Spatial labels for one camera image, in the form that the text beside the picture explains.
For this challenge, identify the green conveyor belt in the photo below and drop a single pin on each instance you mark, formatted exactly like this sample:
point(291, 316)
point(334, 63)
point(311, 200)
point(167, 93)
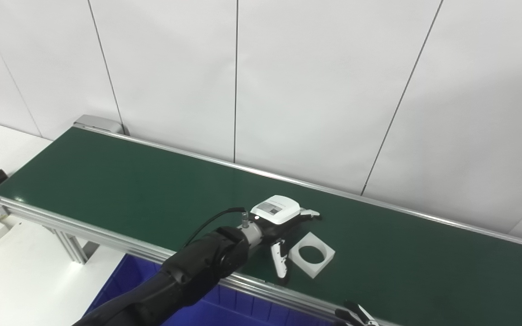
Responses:
point(84, 233)
point(152, 190)

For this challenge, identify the aluminium conveyor leg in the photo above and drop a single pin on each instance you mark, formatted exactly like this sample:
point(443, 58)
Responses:
point(73, 246)

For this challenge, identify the blue plastic bin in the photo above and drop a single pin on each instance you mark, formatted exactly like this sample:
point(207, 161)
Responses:
point(243, 312)

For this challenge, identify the white square part with hole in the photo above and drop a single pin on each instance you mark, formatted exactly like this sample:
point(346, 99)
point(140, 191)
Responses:
point(326, 256)

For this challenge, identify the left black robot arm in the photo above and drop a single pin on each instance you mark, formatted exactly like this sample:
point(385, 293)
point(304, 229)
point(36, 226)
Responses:
point(188, 271)

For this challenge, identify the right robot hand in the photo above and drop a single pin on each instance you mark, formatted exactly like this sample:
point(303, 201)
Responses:
point(354, 317)

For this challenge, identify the grey conveyor end housing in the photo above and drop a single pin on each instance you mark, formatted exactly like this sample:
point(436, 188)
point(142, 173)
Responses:
point(98, 122)

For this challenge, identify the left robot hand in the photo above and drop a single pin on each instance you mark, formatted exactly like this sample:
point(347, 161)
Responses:
point(277, 208)

